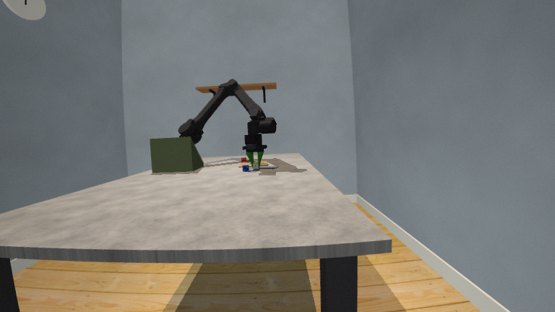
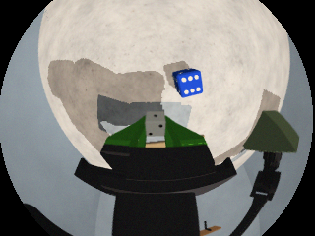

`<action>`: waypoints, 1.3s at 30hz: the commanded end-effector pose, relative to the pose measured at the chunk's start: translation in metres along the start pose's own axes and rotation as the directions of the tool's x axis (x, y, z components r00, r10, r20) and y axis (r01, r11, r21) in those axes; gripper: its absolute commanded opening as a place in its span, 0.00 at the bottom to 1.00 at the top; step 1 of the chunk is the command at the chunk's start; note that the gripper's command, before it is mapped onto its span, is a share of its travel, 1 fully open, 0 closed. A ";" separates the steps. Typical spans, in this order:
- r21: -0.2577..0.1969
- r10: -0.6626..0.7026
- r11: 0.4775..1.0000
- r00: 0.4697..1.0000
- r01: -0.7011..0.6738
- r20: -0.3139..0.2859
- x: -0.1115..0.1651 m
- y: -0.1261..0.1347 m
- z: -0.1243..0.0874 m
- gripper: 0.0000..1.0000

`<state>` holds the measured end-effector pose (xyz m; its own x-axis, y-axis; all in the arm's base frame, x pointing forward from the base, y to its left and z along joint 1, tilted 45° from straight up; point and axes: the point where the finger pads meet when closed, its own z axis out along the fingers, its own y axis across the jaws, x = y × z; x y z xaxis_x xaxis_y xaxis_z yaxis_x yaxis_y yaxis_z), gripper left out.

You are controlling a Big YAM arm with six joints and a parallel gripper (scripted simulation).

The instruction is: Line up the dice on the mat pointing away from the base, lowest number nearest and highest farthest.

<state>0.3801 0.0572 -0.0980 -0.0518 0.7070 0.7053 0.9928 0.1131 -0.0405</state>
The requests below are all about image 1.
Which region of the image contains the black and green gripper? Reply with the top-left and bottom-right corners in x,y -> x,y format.
243,145 -> 267,168

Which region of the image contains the tan square mat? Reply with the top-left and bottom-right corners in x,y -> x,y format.
239,161 -> 268,168

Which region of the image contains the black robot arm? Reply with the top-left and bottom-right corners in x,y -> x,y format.
178,79 -> 277,150

